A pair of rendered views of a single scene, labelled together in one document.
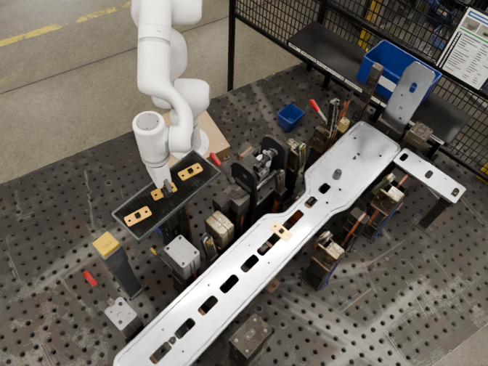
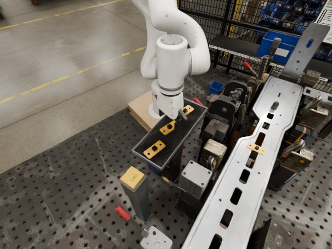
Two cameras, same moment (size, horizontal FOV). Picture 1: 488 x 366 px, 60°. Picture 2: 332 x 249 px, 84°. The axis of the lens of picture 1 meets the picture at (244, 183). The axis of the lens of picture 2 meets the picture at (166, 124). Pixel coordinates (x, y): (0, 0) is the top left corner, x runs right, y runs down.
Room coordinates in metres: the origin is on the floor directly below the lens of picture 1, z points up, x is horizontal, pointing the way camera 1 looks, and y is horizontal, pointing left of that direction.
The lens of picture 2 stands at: (0.21, 0.32, 1.75)
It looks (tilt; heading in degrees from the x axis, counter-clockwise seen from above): 49 degrees down; 355
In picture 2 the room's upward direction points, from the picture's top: straight up
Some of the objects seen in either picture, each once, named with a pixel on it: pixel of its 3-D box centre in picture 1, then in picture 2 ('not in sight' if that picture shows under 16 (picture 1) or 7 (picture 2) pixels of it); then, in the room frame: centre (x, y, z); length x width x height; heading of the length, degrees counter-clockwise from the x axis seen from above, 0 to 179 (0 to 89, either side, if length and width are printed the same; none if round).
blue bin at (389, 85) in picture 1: (397, 75); (283, 48); (1.44, -0.64, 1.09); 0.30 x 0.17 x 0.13; 50
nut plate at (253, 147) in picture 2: (281, 231); (257, 147); (0.67, -0.15, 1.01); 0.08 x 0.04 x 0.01; 51
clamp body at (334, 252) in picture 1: (321, 264); (284, 170); (0.61, -0.33, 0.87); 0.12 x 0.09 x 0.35; 51
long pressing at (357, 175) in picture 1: (279, 237); (256, 152); (0.65, -0.15, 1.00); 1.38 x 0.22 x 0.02; 141
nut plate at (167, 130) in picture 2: (163, 190); (169, 126); (0.70, 0.27, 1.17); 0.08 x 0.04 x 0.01; 125
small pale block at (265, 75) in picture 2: (335, 147); (255, 96); (1.17, -0.40, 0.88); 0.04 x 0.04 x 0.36; 51
